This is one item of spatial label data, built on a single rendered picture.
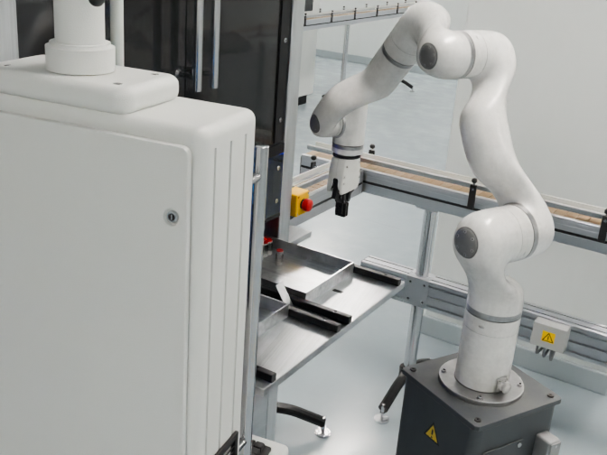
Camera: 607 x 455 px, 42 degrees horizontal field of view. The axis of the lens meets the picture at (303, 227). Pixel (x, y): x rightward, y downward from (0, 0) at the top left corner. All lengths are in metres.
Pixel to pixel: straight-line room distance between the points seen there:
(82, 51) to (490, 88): 0.90
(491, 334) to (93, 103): 1.00
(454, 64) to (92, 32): 0.79
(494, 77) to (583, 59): 1.61
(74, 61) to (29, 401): 0.56
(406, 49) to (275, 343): 0.74
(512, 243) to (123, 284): 0.82
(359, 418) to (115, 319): 2.12
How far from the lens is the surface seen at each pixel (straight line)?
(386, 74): 1.93
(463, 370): 1.83
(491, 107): 1.71
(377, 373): 3.53
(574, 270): 3.54
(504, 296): 1.72
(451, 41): 1.69
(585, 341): 2.99
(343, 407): 3.28
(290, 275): 2.23
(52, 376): 1.34
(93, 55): 1.18
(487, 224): 1.64
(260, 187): 1.26
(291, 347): 1.88
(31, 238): 1.25
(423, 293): 3.13
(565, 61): 3.37
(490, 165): 1.70
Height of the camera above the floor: 1.82
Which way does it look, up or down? 21 degrees down
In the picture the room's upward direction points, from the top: 4 degrees clockwise
